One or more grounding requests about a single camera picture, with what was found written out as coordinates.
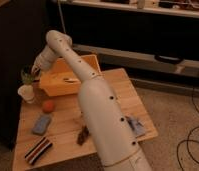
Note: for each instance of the red ball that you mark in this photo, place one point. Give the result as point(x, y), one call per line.
point(48, 106)

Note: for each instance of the white cup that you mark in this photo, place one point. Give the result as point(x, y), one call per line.
point(27, 93)

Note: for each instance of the grey shelf bench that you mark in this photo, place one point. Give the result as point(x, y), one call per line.
point(140, 60)

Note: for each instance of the striped block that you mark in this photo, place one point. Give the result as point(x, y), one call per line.
point(37, 150)

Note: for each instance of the utensil in bin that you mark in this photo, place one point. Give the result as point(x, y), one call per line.
point(70, 80)

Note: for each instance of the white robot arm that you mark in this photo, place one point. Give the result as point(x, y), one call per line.
point(114, 140)

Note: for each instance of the yellow plastic bin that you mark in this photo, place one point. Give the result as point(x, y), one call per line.
point(52, 81)

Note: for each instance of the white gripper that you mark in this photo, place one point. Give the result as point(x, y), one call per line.
point(44, 61)

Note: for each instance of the wooden table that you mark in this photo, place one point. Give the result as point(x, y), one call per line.
point(67, 122)

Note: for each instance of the blue sponge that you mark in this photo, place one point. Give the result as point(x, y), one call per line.
point(41, 125)

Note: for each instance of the blue crumpled cloth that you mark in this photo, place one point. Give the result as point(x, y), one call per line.
point(136, 126)

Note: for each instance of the black handle on bench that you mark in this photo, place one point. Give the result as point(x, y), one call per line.
point(168, 59)

